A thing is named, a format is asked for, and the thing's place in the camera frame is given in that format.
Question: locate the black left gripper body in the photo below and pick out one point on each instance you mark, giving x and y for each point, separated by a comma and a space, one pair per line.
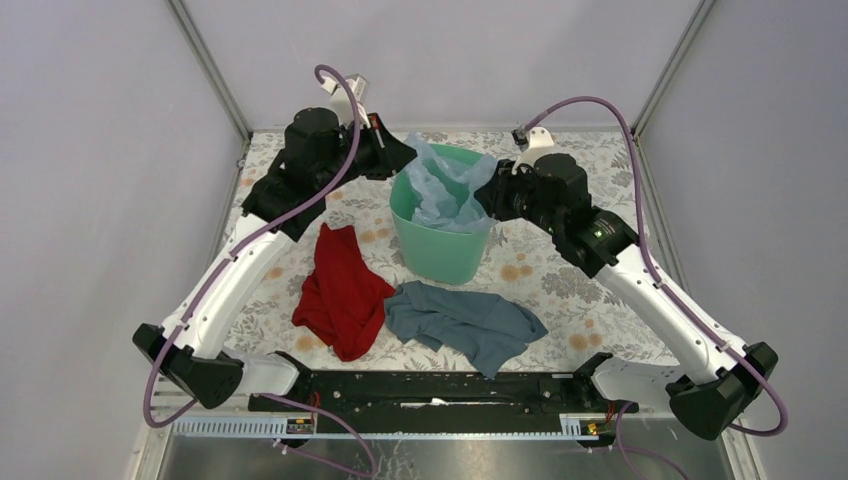
372, 158

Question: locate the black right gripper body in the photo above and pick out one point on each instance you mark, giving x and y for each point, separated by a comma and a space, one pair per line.
514, 198

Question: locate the light blue plastic trash bag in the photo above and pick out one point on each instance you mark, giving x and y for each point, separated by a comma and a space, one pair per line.
443, 188

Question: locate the green plastic trash bin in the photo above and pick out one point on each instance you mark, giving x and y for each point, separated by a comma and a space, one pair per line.
445, 257

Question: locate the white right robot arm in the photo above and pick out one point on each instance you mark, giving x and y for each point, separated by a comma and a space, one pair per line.
718, 374

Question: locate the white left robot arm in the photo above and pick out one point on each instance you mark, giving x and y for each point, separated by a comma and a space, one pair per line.
319, 154

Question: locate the grey-blue cloth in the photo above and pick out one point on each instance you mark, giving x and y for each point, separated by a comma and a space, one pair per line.
486, 328

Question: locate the red cloth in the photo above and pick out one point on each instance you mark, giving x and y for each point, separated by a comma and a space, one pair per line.
342, 300

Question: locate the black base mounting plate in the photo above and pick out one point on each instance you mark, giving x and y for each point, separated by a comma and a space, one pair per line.
432, 400

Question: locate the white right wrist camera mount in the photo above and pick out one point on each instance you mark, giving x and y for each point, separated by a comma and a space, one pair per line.
534, 143

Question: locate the white slotted cable duct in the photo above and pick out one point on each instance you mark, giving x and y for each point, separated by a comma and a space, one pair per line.
307, 428

